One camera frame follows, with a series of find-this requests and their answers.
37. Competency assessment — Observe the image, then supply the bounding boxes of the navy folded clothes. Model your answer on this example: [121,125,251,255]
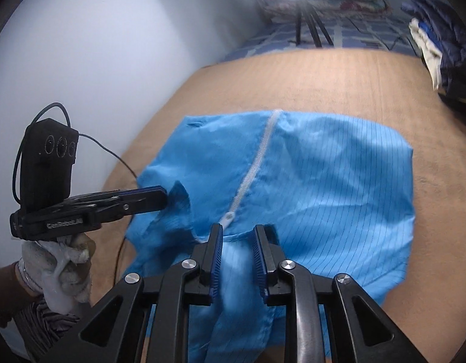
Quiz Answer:
[401,0,466,106]

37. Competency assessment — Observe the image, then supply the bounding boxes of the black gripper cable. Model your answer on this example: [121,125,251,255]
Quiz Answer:
[11,102,143,284]

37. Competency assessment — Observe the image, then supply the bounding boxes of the white folded cloth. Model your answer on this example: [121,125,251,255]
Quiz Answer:
[409,18,443,91]

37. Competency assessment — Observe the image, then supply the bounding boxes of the person's left forearm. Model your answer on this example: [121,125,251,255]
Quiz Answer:
[0,261,86,361]

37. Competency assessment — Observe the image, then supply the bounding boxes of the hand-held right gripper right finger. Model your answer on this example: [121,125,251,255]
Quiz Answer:
[253,224,430,363]

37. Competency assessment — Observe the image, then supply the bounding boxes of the person's left hand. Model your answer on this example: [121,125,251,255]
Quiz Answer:
[20,232,96,314]

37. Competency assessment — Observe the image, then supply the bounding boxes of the blue checked bedsheet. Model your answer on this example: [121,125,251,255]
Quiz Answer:
[220,15,424,59]

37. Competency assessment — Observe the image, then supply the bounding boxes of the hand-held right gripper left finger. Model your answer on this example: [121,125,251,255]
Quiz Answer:
[79,223,223,363]

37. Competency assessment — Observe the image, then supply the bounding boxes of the blue jacket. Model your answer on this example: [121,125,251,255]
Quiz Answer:
[125,109,415,360]

